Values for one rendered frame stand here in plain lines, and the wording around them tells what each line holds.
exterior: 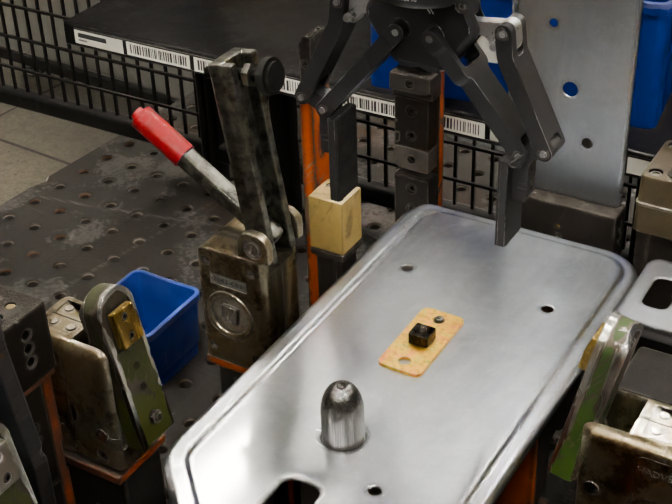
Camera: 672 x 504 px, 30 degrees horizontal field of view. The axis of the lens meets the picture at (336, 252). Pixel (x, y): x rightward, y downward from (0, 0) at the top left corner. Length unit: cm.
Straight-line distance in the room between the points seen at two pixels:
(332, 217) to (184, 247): 65
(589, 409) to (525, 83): 22
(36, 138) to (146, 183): 174
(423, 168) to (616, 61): 26
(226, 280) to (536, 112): 33
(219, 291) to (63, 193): 82
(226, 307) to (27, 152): 248
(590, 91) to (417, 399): 35
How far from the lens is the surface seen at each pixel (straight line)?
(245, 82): 96
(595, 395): 86
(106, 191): 185
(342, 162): 94
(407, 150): 129
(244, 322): 106
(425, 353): 99
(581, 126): 116
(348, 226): 108
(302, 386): 96
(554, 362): 99
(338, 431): 90
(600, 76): 114
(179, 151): 103
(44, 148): 352
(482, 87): 85
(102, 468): 98
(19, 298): 89
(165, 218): 176
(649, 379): 102
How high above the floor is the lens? 161
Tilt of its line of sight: 33 degrees down
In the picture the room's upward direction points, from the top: 2 degrees counter-clockwise
